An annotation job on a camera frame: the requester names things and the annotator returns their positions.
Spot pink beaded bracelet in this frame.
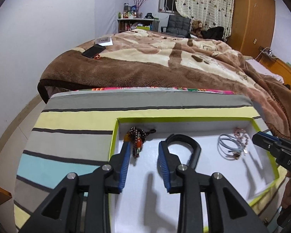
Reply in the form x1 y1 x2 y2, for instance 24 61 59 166
234 127 250 154

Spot light blue hair ties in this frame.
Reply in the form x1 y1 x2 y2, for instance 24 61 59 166
217 133 244 161

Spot brown beaded bracelet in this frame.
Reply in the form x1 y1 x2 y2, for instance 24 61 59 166
124 126 157 159

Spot person's right hand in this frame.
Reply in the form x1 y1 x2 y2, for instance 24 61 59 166
281 171 291 209

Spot green white shallow box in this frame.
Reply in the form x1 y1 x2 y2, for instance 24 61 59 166
110 117 279 232

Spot wooden headboard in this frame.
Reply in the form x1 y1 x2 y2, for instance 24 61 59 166
257 53 291 86

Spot striped pastel blanket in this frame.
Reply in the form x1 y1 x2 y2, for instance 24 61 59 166
13 90 288 231

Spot black clothes pile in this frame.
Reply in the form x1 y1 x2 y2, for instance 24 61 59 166
201 26 224 41

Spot wooden wardrobe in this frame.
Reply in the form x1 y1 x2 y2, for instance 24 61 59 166
227 0 275 57

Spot brown teddy bear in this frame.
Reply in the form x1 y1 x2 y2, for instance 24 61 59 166
191 20 203 38

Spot black padded chair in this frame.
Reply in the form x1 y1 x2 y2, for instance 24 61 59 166
161 15 191 38

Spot patterned cream curtain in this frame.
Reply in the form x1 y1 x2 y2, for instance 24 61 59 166
175 0 234 39

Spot brown beige plush blanket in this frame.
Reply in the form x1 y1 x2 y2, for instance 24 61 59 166
37 29 291 139

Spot small orange red trinket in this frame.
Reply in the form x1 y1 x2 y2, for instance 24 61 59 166
94 54 101 60

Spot black smartphone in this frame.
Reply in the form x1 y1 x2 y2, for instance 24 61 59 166
82 44 106 58

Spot window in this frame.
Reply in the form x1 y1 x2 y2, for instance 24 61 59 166
158 0 178 14

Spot white small box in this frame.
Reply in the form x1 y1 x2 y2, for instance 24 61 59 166
94 36 113 46

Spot white shelf desk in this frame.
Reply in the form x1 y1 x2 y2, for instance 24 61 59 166
118 18 160 33

